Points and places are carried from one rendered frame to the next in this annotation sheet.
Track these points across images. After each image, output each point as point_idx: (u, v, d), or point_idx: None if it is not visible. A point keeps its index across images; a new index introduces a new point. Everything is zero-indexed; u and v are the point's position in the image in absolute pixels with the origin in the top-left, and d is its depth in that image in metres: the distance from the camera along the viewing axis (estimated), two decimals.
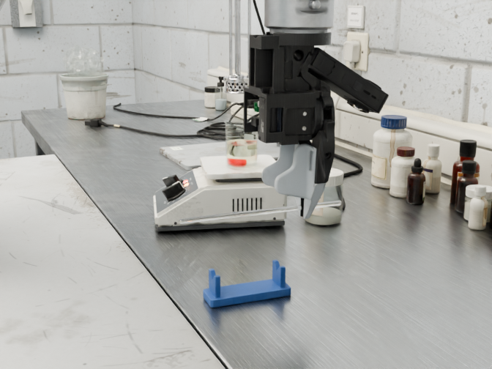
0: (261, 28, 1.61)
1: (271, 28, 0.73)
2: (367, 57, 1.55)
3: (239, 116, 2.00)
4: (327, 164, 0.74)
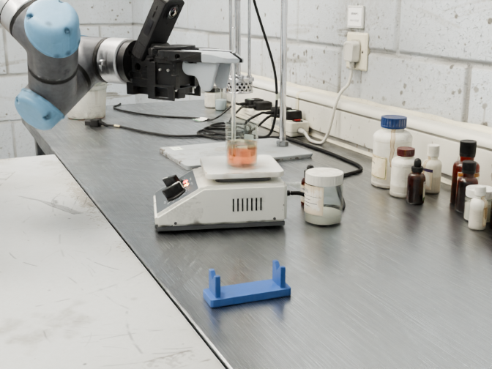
0: (261, 28, 1.61)
1: None
2: (367, 57, 1.55)
3: (239, 116, 2.00)
4: (184, 56, 1.00)
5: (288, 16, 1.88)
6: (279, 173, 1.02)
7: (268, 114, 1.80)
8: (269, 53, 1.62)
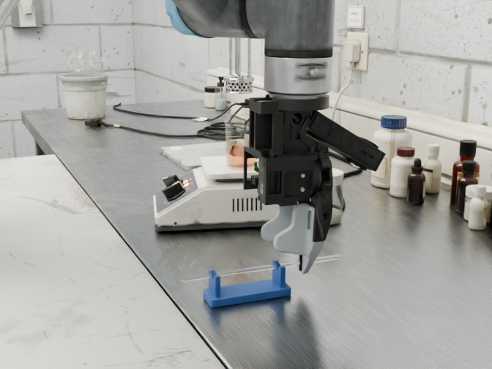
0: None
1: (270, 92, 0.74)
2: (367, 57, 1.55)
3: (239, 116, 2.00)
4: (325, 224, 0.76)
5: None
6: None
7: None
8: None
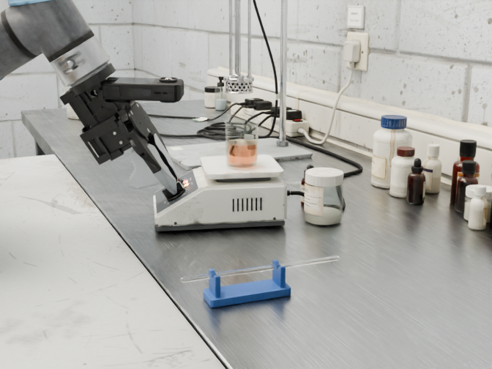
0: (261, 28, 1.61)
1: None
2: (367, 57, 1.55)
3: (239, 116, 2.00)
4: (148, 159, 0.97)
5: (288, 16, 1.88)
6: (279, 173, 1.02)
7: (268, 114, 1.80)
8: (269, 53, 1.62)
